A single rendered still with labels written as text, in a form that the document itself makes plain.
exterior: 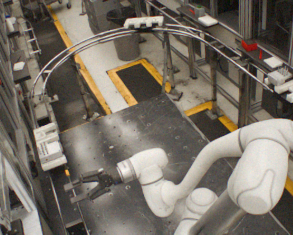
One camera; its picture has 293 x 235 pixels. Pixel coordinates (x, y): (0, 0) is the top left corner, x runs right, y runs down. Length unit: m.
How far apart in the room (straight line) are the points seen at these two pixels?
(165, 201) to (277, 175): 0.58
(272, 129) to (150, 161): 0.55
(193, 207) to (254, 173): 0.61
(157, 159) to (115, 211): 0.56
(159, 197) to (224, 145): 0.39
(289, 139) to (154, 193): 0.61
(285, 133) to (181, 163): 1.06
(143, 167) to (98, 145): 0.89
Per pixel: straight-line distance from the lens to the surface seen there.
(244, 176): 0.93
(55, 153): 1.91
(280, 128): 1.04
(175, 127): 2.22
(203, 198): 1.49
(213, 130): 3.17
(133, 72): 4.12
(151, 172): 1.37
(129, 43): 4.29
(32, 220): 1.68
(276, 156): 0.97
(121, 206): 1.86
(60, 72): 4.56
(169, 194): 1.37
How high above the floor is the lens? 2.16
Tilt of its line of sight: 39 degrees down
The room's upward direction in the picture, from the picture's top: 11 degrees counter-clockwise
